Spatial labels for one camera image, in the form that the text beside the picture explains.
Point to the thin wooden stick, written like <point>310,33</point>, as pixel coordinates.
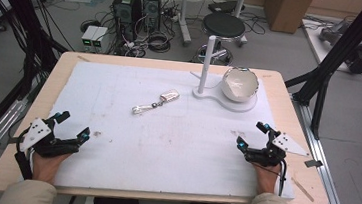
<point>302,189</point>

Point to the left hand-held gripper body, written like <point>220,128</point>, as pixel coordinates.
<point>51,145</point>

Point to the light wooden table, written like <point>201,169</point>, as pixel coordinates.
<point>299,173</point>

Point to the white foam mat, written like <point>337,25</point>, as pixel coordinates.
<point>164,147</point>

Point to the white power supply box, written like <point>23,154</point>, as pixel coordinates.
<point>89,36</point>
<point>100,37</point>

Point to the black computer tower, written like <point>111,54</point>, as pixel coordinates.
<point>127,8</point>
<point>152,7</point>

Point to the black metal frame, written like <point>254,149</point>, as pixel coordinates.
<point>19,22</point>
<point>341,47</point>

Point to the person's left hand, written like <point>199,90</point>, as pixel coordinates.
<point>45,166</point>

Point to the white round bowl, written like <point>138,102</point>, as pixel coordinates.
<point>239,84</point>

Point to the black round stool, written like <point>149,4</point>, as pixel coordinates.
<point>223,25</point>

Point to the white stand with post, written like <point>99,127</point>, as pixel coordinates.
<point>205,71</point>

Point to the white desk leg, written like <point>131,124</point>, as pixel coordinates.
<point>185,18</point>
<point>240,7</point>

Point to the brown cardboard box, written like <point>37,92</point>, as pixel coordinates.
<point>288,10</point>

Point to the person's right hand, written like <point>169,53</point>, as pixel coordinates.
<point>267,179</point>

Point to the small black clip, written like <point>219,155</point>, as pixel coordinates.
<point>313,163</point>

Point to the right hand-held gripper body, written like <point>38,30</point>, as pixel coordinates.
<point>266,155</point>

